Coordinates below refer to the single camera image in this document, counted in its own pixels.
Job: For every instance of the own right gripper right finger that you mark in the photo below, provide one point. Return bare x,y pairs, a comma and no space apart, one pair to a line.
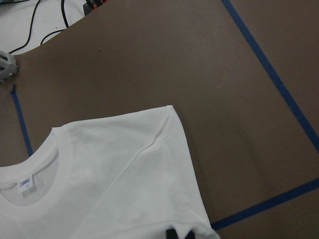
190,235

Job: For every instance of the white long-sleeve printed shirt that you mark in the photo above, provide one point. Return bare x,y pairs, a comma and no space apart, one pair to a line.
123,177

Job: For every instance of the aluminium frame post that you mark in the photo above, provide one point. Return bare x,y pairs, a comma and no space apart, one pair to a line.
8,66

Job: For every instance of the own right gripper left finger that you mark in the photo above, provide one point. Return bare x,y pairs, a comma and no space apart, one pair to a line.
171,234

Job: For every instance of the black power strip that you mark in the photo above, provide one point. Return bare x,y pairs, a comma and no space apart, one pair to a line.
92,5

